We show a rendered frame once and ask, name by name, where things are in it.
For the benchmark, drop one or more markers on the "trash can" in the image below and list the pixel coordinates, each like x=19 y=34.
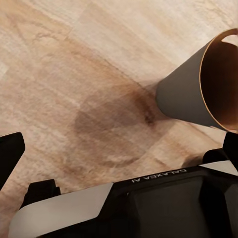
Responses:
x=204 y=89

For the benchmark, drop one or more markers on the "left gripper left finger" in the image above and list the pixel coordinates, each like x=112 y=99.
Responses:
x=12 y=148

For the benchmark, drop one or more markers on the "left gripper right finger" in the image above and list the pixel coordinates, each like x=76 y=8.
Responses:
x=230 y=147

